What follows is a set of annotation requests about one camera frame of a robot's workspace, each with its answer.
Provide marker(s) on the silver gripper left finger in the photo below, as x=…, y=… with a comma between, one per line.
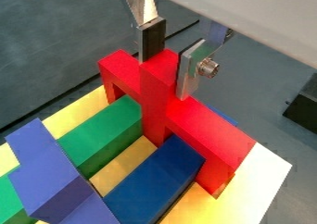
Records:
x=151, y=27

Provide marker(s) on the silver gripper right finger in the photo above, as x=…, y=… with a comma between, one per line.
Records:
x=196, y=61

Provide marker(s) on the red puzzle block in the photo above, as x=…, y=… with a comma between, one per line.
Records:
x=149, y=82

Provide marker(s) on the yellow puzzle board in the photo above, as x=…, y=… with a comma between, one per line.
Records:
x=241, y=205

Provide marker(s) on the dark metal block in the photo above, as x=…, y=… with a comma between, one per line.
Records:
x=303, y=108

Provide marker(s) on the green puzzle block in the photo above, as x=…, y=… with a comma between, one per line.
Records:
x=94, y=131

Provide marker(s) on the dark blue puzzle block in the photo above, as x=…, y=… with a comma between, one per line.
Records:
x=187, y=158

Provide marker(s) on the light blue puzzle block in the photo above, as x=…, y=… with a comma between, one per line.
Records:
x=56, y=193

